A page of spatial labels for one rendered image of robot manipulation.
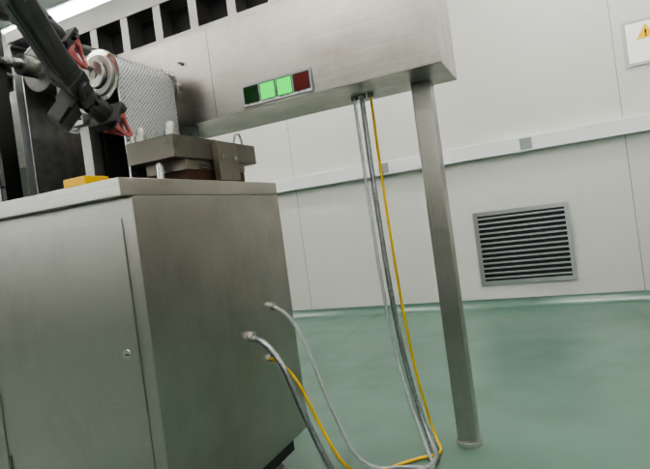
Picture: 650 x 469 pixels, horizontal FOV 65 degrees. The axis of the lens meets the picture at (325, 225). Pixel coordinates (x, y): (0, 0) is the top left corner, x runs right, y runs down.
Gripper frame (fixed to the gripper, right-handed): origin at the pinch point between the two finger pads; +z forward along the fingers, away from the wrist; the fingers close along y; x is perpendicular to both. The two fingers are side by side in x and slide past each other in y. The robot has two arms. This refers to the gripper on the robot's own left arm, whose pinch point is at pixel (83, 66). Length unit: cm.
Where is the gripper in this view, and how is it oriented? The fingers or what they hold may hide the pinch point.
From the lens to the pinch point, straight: 163.7
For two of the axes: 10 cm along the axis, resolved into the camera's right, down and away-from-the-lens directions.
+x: 1.6, -8.1, 5.7
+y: 8.9, -1.3, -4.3
